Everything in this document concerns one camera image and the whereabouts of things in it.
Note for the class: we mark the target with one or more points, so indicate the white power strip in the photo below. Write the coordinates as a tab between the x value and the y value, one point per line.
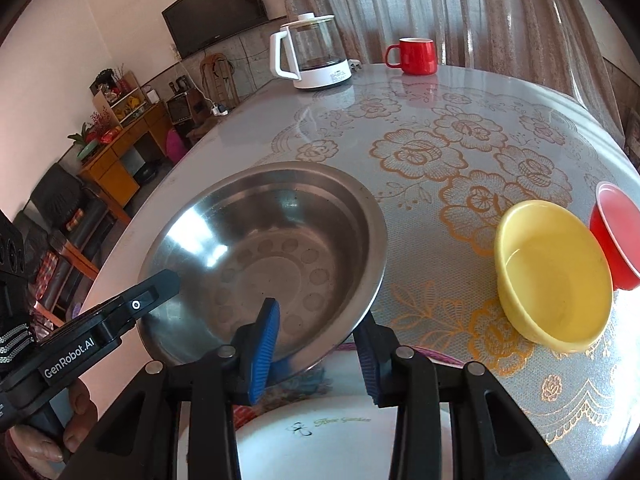
220	109

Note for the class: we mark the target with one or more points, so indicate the person's left hand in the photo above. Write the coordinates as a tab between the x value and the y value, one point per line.
82	415

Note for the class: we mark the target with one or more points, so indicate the stainless steel bowl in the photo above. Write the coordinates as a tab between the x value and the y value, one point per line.
240	240

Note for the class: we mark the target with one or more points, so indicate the orange wooden cabinet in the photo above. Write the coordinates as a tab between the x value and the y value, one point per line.
120	160

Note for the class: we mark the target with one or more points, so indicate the black flat television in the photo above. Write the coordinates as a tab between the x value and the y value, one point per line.
215	10

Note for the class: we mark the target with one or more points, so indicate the white plate with rose print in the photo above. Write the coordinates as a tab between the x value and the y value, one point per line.
320	452

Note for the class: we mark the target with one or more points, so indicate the wide beige sheer curtain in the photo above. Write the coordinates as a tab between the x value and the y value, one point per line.
450	5

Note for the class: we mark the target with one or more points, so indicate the brown wooden frame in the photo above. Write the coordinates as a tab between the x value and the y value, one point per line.
217	80

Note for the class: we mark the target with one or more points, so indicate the green bowl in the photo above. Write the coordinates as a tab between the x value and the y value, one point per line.
87	150

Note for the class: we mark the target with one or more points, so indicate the white glass electric kettle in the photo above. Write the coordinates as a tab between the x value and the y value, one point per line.
320	77

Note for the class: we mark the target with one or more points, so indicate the red plastic bowl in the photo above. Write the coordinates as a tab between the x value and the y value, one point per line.
607	255

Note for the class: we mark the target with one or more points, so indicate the white kettle plug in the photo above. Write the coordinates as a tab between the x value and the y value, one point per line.
356	64

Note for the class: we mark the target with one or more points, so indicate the wooden shelf unit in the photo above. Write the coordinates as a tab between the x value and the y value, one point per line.
120	97

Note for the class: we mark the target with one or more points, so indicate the red flower plant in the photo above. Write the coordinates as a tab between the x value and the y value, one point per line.
90	127

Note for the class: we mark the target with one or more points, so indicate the yellow plastic bowl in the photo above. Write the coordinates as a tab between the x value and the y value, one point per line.
550	280

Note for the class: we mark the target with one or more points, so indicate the pink plastic bag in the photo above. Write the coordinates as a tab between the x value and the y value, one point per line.
177	146

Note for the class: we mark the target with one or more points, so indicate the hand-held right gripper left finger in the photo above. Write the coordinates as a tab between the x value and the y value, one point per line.
265	355

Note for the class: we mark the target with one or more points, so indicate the small white box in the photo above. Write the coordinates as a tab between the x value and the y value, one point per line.
150	95

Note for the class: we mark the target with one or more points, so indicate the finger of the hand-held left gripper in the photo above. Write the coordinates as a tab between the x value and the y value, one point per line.
147	297

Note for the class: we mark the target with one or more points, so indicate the small black box appliance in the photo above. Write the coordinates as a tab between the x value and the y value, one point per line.
178	108

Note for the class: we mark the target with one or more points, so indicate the red plaid cushion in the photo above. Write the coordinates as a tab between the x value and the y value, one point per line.
48	269
74	220

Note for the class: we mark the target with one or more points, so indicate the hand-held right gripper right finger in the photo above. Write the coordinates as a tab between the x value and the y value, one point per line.
367	362

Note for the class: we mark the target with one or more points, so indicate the red mug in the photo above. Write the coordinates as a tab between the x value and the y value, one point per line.
417	57

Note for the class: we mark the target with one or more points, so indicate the black leather sofa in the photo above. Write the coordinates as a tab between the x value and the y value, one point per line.
55	195

